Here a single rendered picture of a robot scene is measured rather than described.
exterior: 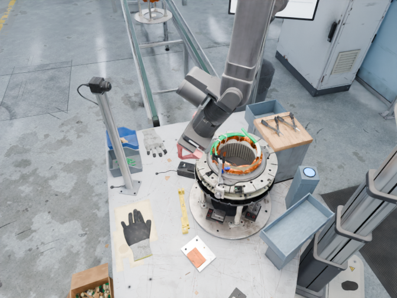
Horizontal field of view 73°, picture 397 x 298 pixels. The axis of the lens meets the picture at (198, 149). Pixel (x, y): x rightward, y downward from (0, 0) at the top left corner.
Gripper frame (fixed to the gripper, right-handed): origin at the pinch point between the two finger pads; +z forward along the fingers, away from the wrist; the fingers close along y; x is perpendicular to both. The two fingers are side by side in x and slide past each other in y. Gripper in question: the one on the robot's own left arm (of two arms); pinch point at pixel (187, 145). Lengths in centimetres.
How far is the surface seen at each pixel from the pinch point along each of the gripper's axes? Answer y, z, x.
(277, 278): 2, 35, 61
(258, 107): -67, 25, 26
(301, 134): -51, 12, 44
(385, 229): -91, 64, 169
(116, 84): -186, 205, -89
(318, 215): -15, 10, 55
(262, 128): -49, 20, 28
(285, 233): -3.5, 14.8, 45.9
